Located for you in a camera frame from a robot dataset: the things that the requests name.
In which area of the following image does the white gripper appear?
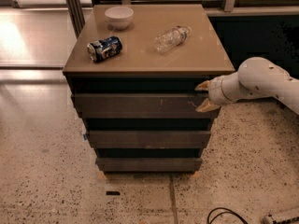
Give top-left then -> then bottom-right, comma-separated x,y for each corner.
194,75 -> 240,113

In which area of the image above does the grey top drawer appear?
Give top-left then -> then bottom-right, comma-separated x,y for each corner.
71,93 -> 220,119

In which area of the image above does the grey drawer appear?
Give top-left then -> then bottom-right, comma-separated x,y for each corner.
71,93 -> 220,119
96,158 -> 202,173
87,131 -> 211,148

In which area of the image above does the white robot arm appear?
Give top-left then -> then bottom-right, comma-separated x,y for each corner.
195,57 -> 299,114

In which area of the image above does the grey drawer cabinet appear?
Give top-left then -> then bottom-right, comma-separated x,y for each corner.
62,4 -> 235,175

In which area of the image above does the grey bottom drawer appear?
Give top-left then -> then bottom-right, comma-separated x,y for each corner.
96,158 -> 202,173

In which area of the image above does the grey middle drawer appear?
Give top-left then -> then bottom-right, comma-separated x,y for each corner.
87,131 -> 211,148

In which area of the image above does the clear plastic water bottle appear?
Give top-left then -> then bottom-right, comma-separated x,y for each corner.
154,25 -> 192,54

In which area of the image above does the dark low cabinet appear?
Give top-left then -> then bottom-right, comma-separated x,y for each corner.
209,15 -> 299,77

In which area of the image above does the white ceramic bowl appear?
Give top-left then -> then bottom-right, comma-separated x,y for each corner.
105,6 -> 134,30

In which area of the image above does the blue crushed soda can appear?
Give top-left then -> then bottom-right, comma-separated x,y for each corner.
87,36 -> 122,63

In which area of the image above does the grey power strip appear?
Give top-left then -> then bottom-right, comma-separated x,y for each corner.
263,207 -> 299,224

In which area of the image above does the black floor cable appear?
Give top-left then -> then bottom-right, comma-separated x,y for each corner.
206,206 -> 249,224

